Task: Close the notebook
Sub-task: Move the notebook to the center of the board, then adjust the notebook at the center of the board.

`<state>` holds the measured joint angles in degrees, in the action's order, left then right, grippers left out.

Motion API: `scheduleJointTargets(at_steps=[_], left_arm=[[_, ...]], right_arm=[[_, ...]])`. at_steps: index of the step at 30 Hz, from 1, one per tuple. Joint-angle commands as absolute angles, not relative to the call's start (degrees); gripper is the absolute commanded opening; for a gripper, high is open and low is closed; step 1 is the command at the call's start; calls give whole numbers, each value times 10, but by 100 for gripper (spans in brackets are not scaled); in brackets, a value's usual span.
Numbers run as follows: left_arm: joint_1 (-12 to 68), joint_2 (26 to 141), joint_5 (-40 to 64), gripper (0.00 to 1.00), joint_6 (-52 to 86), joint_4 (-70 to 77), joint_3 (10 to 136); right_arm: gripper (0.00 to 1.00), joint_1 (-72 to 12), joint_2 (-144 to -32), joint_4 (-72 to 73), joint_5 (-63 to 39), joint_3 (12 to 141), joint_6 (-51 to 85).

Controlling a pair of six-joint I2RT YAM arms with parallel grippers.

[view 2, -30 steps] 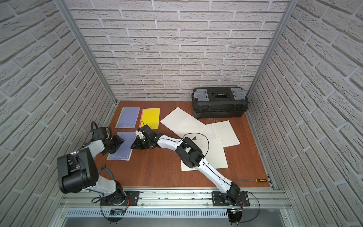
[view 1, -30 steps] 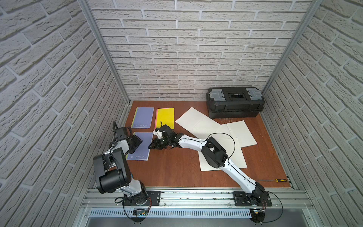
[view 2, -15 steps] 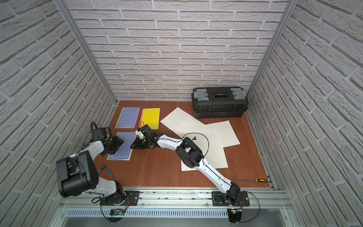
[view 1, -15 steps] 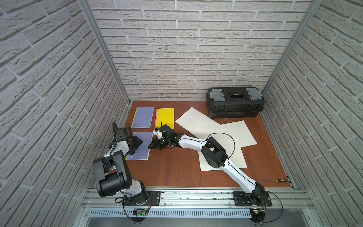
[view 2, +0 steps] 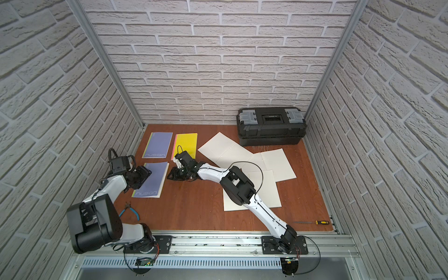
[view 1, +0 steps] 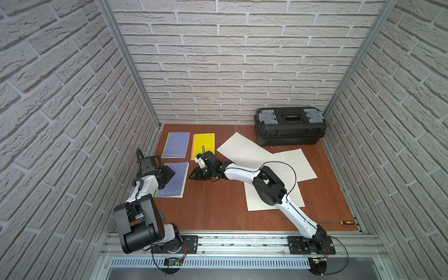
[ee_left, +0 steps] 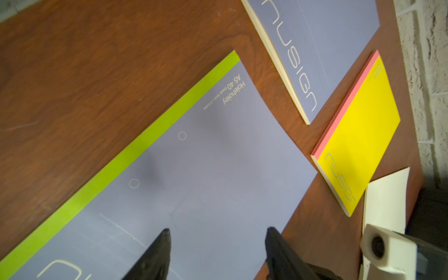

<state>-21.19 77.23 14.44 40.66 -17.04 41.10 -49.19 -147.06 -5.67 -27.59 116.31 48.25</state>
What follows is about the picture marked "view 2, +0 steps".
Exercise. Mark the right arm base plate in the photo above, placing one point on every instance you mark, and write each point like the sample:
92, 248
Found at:
271, 245

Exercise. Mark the yellow cover notebook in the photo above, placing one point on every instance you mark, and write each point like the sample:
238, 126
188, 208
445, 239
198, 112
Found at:
185, 142

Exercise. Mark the notebook angled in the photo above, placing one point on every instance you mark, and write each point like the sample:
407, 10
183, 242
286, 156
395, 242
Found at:
223, 151

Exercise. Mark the aluminium mounting rail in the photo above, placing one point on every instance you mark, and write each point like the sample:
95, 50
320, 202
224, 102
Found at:
249, 244

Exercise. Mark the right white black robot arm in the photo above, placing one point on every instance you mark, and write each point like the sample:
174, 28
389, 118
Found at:
241, 190

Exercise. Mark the black plastic toolbox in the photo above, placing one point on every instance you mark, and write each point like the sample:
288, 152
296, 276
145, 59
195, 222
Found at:
270, 126

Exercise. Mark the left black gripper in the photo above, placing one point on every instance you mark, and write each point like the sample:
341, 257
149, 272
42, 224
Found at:
139, 175

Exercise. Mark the yellow handled screwdriver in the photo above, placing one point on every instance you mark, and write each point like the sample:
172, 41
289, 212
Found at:
316, 222

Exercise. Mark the purple cover notebook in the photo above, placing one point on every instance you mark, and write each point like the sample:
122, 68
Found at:
157, 146

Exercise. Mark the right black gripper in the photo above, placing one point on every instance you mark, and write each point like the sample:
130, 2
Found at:
175, 175

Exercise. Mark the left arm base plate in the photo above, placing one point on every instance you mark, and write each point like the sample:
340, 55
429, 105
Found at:
161, 245

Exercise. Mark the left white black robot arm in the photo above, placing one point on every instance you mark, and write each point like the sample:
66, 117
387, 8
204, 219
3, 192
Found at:
95, 223

